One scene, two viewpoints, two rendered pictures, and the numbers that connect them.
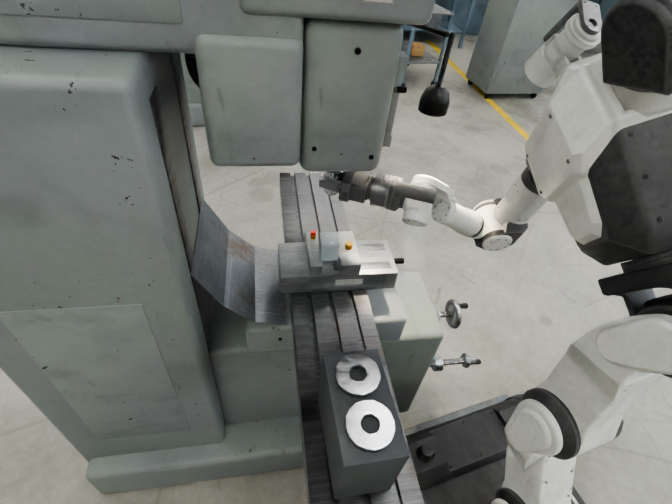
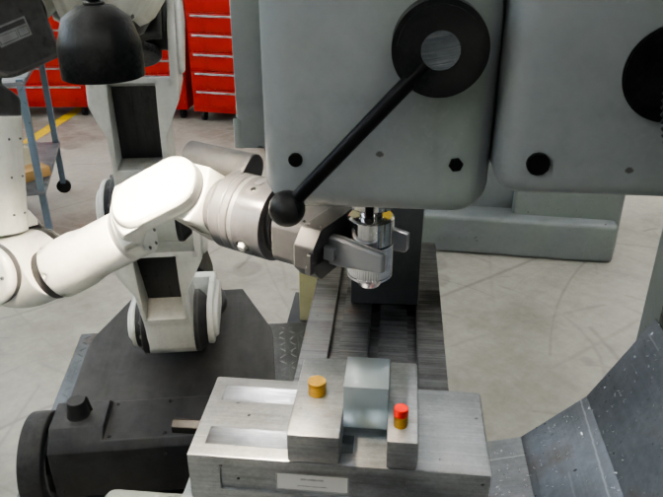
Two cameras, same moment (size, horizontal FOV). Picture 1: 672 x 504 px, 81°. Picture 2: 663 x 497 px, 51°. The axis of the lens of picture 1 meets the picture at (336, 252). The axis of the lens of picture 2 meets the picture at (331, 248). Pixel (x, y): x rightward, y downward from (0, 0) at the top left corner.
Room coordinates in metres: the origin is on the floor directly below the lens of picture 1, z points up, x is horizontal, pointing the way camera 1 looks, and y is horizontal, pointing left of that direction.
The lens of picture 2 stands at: (1.50, 0.20, 1.55)
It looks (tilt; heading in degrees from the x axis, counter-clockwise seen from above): 27 degrees down; 199
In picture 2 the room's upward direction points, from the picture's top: straight up
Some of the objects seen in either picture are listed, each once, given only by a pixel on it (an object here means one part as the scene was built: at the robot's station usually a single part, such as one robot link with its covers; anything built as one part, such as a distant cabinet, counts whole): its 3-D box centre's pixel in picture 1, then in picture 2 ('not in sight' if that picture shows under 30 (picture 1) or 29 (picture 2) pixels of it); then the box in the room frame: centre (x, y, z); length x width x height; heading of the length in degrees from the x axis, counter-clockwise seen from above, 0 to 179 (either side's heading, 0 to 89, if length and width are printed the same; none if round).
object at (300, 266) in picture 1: (336, 260); (341, 430); (0.86, -0.01, 0.96); 0.35 x 0.15 x 0.11; 103
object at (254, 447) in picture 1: (256, 394); not in sight; (0.83, 0.27, 0.10); 1.20 x 0.60 x 0.20; 104
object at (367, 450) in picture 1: (357, 420); (385, 227); (0.36, -0.09, 1.01); 0.22 x 0.12 x 0.20; 16
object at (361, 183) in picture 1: (366, 188); (295, 227); (0.87, -0.06, 1.23); 0.13 x 0.12 x 0.10; 169
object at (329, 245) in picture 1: (328, 246); (366, 391); (0.86, 0.02, 1.02); 0.06 x 0.05 x 0.06; 13
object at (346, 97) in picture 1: (340, 89); (382, 3); (0.88, 0.04, 1.47); 0.21 x 0.19 x 0.32; 14
